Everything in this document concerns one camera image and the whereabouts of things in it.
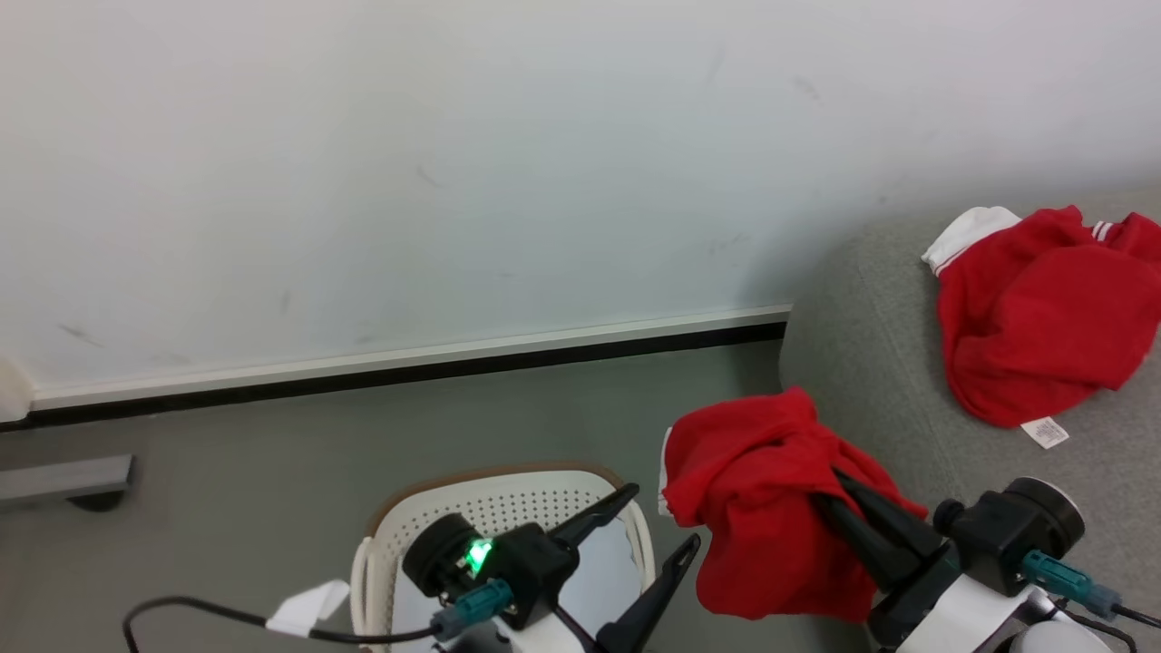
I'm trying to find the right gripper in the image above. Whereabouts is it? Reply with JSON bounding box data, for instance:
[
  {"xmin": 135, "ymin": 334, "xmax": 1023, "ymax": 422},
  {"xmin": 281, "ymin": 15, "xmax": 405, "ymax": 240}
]
[{"xmin": 809, "ymin": 468, "xmax": 1039, "ymax": 653}]

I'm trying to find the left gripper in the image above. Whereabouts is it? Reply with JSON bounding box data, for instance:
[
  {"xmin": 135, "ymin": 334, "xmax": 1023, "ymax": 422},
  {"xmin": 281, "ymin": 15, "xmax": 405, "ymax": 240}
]
[{"xmin": 490, "ymin": 483, "xmax": 702, "ymax": 653}]

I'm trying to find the plain red garment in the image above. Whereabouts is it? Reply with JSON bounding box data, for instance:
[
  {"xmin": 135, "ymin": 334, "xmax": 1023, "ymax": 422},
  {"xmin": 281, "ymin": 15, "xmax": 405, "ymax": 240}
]
[{"xmin": 659, "ymin": 386, "xmax": 929, "ymax": 623}]

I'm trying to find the red garment with white cuffs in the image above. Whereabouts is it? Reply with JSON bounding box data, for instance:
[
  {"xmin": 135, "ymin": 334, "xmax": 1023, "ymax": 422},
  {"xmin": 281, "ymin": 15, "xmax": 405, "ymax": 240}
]
[{"xmin": 921, "ymin": 205, "xmax": 1161, "ymax": 451}]

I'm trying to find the white perforated laundry basket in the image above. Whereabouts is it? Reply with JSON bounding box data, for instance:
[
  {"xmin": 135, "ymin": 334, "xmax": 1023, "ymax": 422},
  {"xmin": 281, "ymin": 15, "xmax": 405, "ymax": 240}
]
[{"xmin": 349, "ymin": 463, "xmax": 657, "ymax": 653}]

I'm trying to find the grey fabric sofa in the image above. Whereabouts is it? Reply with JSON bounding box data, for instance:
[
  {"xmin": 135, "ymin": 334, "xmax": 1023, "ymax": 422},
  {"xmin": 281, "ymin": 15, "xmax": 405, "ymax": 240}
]
[{"xmin": 777, "ymin": 185, "xmax": 1161, "ymax": 653}]

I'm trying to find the black and white baseboard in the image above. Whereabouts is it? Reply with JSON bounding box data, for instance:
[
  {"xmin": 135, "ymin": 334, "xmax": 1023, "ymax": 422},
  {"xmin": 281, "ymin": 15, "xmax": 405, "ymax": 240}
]
[{"xmin": 0, "ymin": 305, "xmax": 793, "ymax": 433}]

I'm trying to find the white tape tag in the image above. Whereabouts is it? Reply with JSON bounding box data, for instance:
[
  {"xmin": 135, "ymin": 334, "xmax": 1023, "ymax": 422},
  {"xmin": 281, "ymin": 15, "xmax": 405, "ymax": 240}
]
[{"xmin": 265, "ymin": 580, "xmax": 351, "ymax": 638}]

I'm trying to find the grey furniture foot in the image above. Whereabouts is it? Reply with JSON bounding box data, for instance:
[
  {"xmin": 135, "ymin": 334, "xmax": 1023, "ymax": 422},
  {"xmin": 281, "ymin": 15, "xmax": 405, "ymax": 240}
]
[{"xmin": 0, "ymin": 453, "xmax": 138, "ymax": 512}]

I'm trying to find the teal left camera connector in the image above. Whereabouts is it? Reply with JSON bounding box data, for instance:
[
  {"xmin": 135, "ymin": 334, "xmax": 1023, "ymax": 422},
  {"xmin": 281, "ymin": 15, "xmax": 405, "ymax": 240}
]
[{"xmin": 430, "ymin": 580, "xmax": 516, "ymax": 642}]

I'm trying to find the teal camera connector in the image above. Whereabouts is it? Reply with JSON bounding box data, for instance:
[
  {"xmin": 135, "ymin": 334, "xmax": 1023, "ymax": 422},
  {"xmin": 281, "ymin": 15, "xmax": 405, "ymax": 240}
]
[
  {"xmin": 430, "ymin": 580, "xmax": 516, "ymax": 642},
  {"xmin": 1021, "ymin": 550, "xmax": 1124, "ymax": 623}
]

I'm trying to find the teal right camera connector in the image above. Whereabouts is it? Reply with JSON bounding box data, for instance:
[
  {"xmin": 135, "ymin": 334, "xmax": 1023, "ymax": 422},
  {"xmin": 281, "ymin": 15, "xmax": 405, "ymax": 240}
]
[{"xmin": 1021, "ymin": 550, "xmax": 1124, "ymax": 623}]

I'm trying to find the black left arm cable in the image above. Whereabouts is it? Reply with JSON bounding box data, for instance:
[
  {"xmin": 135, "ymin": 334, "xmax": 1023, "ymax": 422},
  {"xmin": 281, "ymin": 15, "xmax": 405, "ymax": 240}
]
[{"xmin": 122, "ymin": 595, "xmax": 447, "ymax": 653}]

